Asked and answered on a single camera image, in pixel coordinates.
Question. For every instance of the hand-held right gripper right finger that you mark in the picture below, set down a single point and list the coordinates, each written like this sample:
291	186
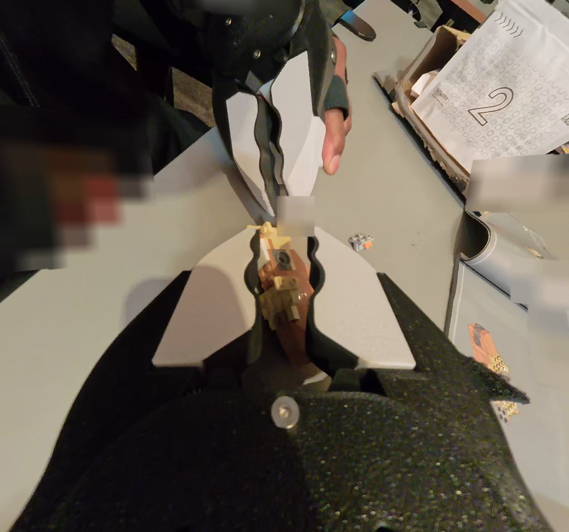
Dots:
360	314

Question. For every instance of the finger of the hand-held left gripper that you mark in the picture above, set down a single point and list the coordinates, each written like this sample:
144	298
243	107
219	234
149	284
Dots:
298	132
244	141

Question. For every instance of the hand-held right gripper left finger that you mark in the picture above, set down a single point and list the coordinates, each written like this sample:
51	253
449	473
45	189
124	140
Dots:
209	310

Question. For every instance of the orange tan brick model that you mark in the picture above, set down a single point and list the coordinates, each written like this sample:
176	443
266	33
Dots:
293	318

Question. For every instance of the small dark grey brick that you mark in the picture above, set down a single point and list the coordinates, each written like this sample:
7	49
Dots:
355	241

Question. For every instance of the black office chair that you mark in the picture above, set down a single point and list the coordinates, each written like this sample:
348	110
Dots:
360	30

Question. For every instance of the grey instruction booklet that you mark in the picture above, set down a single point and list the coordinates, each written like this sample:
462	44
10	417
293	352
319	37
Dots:
489	301

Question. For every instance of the brown cardboard box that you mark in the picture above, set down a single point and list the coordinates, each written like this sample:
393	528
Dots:
444	43

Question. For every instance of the white circle print paper bag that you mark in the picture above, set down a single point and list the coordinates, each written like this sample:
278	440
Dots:
511	52

